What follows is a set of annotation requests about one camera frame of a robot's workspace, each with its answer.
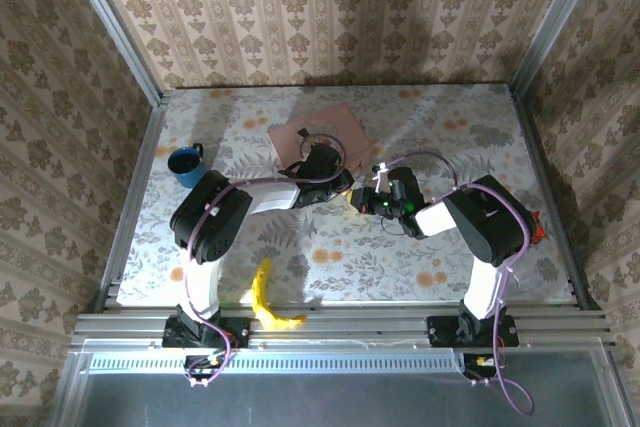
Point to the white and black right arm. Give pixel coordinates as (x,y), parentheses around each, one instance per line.
(490,222)

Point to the pink rectangular case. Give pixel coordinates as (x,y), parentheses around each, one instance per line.
(340,122)

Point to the aluminium frame post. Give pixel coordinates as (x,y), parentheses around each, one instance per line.
(115,22)
(560,17)

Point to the yellow banana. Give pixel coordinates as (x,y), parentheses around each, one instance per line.
(261,292)

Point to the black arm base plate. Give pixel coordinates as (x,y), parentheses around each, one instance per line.
(507,332)
(235,334)

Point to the long aluminium frame rail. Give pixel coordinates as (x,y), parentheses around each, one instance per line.
(350,327)

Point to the black connector block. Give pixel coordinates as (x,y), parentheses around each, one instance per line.
(202,364)
(480,364)

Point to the grey metal panel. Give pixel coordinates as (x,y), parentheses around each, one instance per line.
(350,397)

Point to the aluminium side rail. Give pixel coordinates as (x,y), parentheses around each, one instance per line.
(132,197)
(555,197)

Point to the blue enamel mug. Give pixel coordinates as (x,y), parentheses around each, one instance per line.
(186,169)

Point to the red snack bag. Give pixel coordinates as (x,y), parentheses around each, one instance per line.
(539,232)

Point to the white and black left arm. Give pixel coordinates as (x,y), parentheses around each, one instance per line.
(210,212)

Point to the floral tablecloth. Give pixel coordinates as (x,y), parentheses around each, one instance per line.
(375,257)

